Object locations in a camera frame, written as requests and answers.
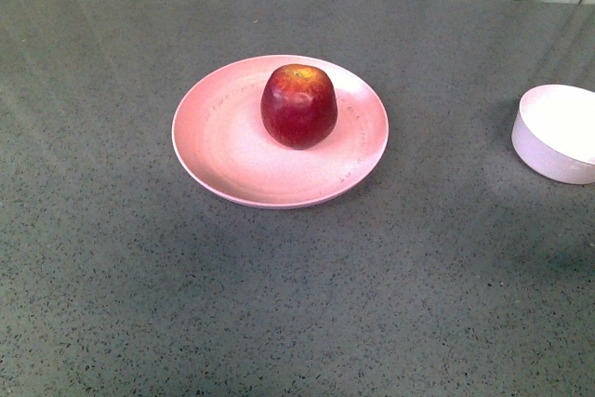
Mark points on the red apple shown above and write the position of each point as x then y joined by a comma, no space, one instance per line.
298,106

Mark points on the pink plate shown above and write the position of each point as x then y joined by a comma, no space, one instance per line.
219,138

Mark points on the pale pink bowl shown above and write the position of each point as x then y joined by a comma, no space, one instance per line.
553,132

